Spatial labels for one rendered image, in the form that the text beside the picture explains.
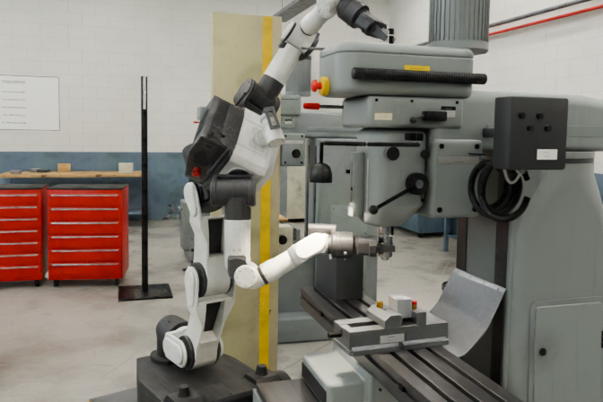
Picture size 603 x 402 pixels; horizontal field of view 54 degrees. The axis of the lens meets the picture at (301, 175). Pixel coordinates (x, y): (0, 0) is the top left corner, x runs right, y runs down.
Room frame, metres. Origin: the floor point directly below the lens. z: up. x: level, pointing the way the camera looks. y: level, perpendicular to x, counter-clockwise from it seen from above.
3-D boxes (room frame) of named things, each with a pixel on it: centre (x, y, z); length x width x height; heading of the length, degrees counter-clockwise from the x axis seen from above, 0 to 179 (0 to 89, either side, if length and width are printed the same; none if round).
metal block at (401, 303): (1.87, -0.32, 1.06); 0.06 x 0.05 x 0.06; 20
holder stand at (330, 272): (2.45, -0.16, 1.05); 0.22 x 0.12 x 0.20; 20
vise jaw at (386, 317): (1.85, -0.27, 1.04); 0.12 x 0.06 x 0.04; 20
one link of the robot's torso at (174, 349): (2.52, 0.45, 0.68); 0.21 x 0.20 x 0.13; 37
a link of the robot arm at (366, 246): (1.99, -0.20, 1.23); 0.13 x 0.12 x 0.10; 176
